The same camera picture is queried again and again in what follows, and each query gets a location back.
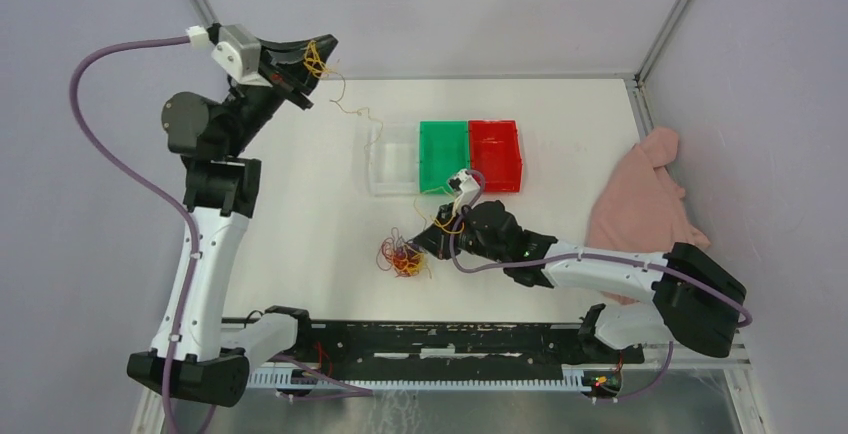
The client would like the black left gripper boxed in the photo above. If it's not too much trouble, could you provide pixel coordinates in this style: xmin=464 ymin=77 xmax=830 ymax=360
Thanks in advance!
xmin=223 ymin=32 xmax=338 ymax=156

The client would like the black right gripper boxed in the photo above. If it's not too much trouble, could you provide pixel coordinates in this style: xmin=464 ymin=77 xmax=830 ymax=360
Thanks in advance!
xmin=413 ymin=201 xmax=507 ymax=264

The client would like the yellow cable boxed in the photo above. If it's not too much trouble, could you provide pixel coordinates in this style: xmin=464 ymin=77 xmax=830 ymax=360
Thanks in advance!
xmin=302 ymin=40 xmax=465 ymax=237

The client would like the coloured cable bundle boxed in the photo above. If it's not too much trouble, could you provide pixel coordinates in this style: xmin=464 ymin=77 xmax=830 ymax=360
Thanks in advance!
xmin=376 ymin=228 xmax=433 ymax=280

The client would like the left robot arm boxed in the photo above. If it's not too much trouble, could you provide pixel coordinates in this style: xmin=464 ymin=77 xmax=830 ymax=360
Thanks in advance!
xmin=126 ymin=29 xmax=337 ymax=407

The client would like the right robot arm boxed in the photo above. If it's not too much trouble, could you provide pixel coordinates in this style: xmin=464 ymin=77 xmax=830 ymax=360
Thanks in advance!
xmin=412 ymin=201 xmax=752 ymax=362

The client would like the green plastic bin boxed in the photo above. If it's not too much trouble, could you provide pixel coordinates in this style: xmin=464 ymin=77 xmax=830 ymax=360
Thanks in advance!
xmin=418 ymin=121 xmax=471 ymax=193

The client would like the clear plastic bin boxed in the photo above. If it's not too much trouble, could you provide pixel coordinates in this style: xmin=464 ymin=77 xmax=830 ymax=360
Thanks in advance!
xmin=366 ymin=123 xmax=420 ymax=196

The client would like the red plastic bin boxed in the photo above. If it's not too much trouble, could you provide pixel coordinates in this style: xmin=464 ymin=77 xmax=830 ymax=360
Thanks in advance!
xmin=468 ymin=120 xmax=523 ymax=193

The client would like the pink cloth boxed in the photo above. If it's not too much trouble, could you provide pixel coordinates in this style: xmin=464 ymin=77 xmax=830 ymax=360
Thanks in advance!
xmin=586 ymin=126 xmax=712 ymax=306

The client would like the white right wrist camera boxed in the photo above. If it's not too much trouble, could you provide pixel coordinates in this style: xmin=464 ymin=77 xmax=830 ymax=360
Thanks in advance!
xmin=448 ymin=169 xmax=485 ymax=214

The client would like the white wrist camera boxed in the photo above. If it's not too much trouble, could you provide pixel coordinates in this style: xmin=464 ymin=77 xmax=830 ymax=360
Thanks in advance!
xmin=212 ymin=24 xmax=271 ymax=87
xmin=448 ymin=169 xmax=485 ymax=214

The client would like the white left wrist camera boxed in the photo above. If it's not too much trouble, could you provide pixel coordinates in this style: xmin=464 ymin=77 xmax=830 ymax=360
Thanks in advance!
xmin=212 ymin=24 xmax=271 ymax=87

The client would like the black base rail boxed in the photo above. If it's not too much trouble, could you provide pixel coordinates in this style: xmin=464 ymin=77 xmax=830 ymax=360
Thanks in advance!
xmin=283 ymin=320 xmax=645 ymax=382

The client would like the white slotted cable duct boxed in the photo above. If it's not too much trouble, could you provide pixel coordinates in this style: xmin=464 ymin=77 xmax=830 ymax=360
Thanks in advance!
xmin=247 ymin=366 xmax=591 ymax=393

